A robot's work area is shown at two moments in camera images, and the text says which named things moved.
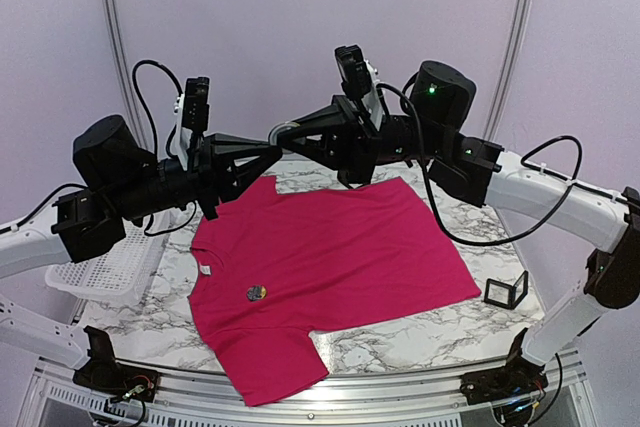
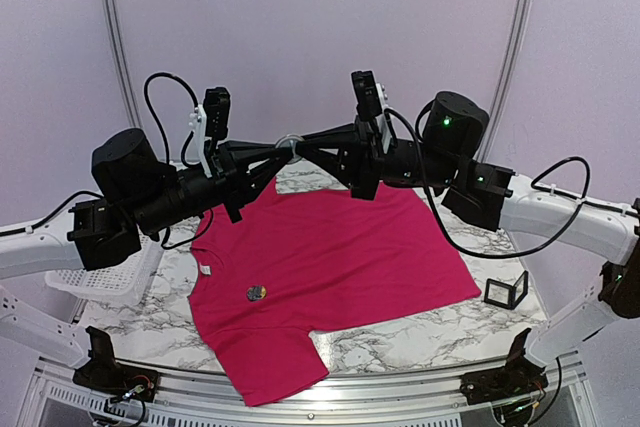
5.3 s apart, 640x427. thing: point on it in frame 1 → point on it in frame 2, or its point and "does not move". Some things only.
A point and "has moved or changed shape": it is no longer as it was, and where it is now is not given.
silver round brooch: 256,292 does not move
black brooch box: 505,295 does not move
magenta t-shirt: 325,259 does not move
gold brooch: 279,127 has moved or changed shape
